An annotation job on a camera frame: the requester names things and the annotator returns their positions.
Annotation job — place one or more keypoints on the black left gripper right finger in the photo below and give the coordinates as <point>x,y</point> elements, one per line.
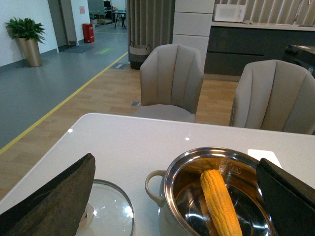
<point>289,201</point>

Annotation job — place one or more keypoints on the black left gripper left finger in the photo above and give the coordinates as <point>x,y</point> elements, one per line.
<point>56,208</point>

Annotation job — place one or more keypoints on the glass pot lid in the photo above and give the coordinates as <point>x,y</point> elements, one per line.
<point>109,212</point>

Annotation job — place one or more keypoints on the yellow corn cob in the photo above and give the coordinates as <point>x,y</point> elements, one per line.
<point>219,204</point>

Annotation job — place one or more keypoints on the white electric cooking pot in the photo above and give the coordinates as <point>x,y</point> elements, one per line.
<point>178,193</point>

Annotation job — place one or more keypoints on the white square coaster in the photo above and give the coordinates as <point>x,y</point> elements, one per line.
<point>259,154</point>

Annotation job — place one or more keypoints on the beige chair right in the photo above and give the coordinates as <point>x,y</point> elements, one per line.
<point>275,95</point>

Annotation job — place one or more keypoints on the beige chair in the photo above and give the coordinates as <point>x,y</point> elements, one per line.
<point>275,95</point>
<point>171,79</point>

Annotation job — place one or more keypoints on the black appliance box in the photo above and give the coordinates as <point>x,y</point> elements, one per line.
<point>303,56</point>

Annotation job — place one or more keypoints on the dark kitchen counter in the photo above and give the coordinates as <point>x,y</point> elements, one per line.
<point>231,48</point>

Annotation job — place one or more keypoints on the woven laundry basket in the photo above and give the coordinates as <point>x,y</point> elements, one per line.
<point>138,54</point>

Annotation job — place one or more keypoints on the beige chair left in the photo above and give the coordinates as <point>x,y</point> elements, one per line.
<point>171,79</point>

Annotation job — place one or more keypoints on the red bin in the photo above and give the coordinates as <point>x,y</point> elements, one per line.
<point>88,32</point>

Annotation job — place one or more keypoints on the potted green plant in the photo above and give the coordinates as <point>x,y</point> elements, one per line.
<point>28,33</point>

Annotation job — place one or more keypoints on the white microwave oven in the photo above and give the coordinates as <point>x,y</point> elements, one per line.
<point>229,13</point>

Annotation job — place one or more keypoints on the distant desk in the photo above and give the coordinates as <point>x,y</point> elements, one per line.
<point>119,14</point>

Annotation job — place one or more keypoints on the grey curtain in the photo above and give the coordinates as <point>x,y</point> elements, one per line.
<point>150,22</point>

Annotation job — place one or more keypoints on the white pillar cabinet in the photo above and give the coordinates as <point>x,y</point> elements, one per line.
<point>192,24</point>

